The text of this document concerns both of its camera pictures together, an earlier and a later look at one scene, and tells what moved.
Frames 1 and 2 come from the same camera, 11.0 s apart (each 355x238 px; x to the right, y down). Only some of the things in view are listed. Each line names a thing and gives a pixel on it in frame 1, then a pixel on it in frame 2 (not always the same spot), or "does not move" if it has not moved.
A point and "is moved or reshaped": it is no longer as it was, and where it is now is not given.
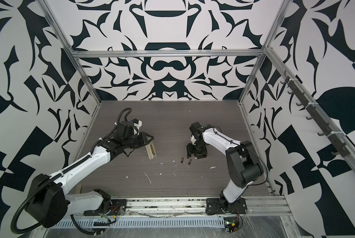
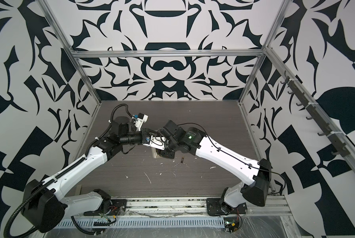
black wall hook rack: x=314 y=111 does not move
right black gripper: x=190 y=150 to x=170 y=154
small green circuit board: x=231 y=224 does not move
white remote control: x=150 y=150 is moved or reshaped
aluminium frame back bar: x=215 y=53 does not move
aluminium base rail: x=258 y=207 does not move
